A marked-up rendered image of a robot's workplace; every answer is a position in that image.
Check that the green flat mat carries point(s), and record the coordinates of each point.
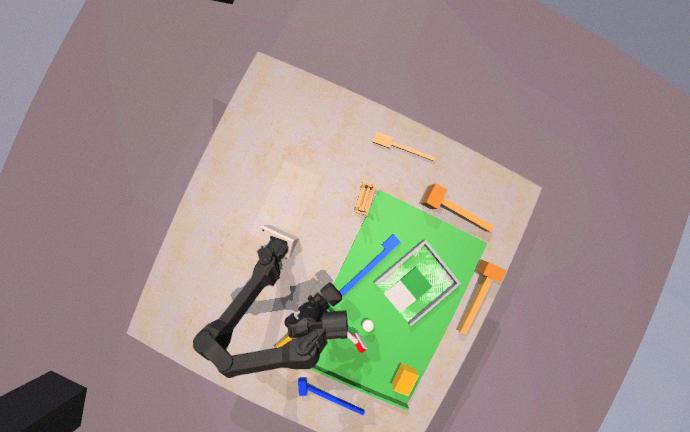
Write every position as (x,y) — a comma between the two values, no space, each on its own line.
(393,340)

